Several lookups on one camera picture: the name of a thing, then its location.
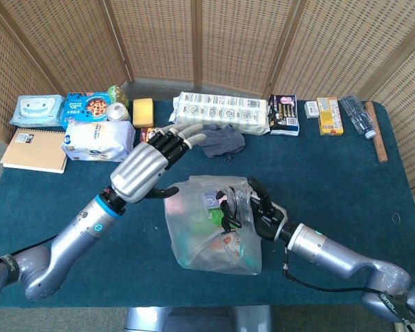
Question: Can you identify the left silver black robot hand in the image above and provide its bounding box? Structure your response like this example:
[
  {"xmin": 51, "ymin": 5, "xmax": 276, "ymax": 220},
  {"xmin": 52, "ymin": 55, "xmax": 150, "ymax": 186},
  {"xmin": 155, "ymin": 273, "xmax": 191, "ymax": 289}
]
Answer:
[{"xmin": 109, "ymin": 124, "xmax": 205, "ymax": 204}]

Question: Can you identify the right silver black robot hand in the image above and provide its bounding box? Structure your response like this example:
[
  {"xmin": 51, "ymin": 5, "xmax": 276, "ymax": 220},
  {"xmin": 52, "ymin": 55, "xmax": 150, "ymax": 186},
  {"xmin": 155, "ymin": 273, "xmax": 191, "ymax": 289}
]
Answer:
[{"xmin": 216, "ymin": 176, "xmax": 288, "ymax": 242}]

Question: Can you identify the clear plastic shopping bag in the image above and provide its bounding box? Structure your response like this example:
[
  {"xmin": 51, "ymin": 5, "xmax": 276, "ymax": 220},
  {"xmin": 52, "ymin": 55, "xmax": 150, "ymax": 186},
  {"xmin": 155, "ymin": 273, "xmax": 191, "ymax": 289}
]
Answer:
[{"xmin": 163, "ymin": 175, "xmax": 263, "ymax": 276}]

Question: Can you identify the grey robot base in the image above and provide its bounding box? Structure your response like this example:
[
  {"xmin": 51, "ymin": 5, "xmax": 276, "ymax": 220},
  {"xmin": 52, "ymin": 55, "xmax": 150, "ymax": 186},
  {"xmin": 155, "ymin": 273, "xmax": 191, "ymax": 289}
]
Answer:
[{"xmin": 124, "ymin": 306, "xmax": 274, "ymax": 332}]

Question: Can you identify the brown chocolate biscuit box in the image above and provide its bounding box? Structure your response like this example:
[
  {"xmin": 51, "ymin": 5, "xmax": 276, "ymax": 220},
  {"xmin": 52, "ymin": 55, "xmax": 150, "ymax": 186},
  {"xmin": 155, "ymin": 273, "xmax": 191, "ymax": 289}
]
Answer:
[{"xmin": 140, "ymin": 127, "xmax": 160, "ymax": 143}]

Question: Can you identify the teal orange white snack packet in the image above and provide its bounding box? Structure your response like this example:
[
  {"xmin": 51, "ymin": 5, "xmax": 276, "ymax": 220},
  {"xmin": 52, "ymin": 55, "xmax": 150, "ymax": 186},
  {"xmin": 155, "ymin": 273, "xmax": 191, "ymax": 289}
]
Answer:
[{"xmin": 207, "ymin": 231, "xmax": 261, "ymax": 270}]

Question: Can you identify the white lilac tissue pack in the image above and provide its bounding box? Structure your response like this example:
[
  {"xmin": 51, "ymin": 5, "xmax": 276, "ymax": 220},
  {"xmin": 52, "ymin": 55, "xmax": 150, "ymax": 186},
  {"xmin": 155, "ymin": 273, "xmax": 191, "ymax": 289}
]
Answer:
[{"xmin": 61, "ymin": 120, "xmax": 136, "ymax": 163}]

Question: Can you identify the yellow sponge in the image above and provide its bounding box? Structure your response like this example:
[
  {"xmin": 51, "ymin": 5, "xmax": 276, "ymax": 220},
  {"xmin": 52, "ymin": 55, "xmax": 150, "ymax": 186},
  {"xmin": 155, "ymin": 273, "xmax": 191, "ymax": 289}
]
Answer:
[{"xmin": 132, "ymin": 98, "xmax": 156, "ymax": 129}]

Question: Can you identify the green snack package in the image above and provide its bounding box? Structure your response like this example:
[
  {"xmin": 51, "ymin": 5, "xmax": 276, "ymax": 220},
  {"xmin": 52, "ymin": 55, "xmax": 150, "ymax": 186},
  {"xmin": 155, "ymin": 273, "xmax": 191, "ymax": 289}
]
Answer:
[{"xmin": 193, "ymin": 203, "xmax": 231, "ymax": 230}]

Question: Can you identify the white tape roll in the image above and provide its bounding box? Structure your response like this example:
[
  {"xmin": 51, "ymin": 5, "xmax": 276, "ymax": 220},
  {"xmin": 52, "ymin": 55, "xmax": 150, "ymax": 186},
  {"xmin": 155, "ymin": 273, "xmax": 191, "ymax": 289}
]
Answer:
[{"xmin": 106, "ymin": 102, "xmax": 131, "ymax": 122}]

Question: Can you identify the pink pastel tissue multipack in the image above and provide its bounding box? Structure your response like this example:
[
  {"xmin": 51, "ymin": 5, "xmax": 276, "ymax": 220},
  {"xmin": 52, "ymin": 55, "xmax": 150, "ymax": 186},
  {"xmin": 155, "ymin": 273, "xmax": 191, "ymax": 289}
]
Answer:
[{"xmin": 167, "ymin": 190, "xmax": 226, "ymax": 212}]

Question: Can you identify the blue carpet table cover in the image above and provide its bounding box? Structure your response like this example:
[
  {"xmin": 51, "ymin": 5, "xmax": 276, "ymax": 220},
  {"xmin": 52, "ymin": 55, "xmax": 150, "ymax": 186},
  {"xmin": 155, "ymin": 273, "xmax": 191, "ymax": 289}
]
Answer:
[{"xmin": 0, "ymin": 99, "xmax": 415, "ymax": 308}]

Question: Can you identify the blue cookie box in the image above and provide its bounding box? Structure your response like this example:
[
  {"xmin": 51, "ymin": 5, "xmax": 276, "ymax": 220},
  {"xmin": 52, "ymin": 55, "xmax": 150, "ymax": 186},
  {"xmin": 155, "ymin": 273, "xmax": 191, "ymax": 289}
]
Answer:
[{"xmin": 60, "ymin": 91, "xmax": 111, "ymax": 129}]

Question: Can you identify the grey cloth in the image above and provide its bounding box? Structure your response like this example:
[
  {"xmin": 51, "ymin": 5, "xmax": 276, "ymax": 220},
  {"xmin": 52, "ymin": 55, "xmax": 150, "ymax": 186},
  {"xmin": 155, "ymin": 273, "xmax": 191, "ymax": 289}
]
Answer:
[{"xmin": 197, "ymin": 124, "xmax": 246, "ymax": 163}]

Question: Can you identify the white toilet paper pack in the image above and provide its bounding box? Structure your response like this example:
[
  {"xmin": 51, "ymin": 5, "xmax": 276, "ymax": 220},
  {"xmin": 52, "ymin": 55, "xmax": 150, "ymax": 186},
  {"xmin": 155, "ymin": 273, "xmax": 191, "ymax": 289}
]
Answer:
[{"xmin": 168, "ymin": 91, "xmax": 271, "ymax": 136}]

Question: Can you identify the brown spiral notebook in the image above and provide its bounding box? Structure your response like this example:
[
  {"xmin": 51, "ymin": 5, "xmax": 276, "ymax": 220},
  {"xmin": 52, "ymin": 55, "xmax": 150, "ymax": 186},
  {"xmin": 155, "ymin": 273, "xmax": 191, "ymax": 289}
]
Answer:
[{"xmin": 0, "ymin": 127, "xmax": 68, "ymax": 174}]

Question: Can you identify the light blue wet wipes pack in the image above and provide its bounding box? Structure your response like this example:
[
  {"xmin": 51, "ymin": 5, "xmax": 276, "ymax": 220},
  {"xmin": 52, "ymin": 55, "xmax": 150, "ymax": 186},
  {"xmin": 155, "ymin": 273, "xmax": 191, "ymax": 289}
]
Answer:
[{"xmin": 9, "ymin": 94, "xmax": 66, "ymax": 128}]

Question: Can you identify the small white box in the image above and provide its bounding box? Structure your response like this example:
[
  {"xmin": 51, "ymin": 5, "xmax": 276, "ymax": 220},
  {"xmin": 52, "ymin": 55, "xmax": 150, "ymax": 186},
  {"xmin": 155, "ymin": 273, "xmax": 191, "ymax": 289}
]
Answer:
[{"xmin": 304, "ymin": 100, "xmax": 321, "ymax": 120}]

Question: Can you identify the yellow cardboard box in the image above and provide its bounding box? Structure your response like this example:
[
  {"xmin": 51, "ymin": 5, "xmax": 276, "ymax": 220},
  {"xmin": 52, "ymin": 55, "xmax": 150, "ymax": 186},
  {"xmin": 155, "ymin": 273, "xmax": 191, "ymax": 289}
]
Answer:
[{"xmin": 316, "ymin": 97, "xmax": 344, "ymax": 137}]

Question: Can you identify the rattan folding screen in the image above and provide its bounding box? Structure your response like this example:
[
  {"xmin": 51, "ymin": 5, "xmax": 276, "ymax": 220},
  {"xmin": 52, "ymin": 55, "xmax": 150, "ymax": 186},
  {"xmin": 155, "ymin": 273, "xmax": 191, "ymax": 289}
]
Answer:
[{"xmin": 0, "ymin": 0, "xmax": 415, "ymax": 243}]

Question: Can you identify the clear plastic water bottle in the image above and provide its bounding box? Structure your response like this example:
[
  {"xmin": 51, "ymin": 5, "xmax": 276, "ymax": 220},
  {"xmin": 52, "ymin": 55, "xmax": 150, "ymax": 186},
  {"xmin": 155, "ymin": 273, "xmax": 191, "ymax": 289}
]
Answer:
[{"xmin": 339, "ymin": 94, "xmax": 378, "ymax": 140}]

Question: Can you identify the wooden stick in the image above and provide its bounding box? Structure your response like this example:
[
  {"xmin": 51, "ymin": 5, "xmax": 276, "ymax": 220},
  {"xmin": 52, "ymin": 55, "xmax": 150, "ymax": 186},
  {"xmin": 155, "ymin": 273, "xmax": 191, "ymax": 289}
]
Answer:
[{"xmin": 364, "ymin": 101, "xmax": 389, "ymax": 163}]

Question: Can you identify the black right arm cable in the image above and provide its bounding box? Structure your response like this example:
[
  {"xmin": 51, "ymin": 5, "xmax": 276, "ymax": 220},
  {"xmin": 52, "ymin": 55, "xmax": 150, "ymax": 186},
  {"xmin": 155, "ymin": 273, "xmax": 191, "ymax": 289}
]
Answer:
[{"xmin": 282, "ymin": 247, "xmax": 415, "ymax": 329}]

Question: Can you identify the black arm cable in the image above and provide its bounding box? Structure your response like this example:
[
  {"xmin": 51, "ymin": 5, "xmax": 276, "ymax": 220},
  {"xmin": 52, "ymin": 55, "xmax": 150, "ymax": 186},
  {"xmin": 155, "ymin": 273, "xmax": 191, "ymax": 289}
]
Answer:
[
  {"xmin": 0, "ymin": 234, "xmax": 59, "ymax": 267},
  {"xmin": 282, "ymin": 247, "xmax": 415, "ymax": 329}
]

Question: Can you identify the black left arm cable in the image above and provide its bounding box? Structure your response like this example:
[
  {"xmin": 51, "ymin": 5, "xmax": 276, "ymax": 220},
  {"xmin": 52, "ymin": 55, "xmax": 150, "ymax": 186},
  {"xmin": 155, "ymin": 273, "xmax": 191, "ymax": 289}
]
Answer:
[{"xmin": 0, "ymin": 234, "xmax": 59, "ymax": 267}]

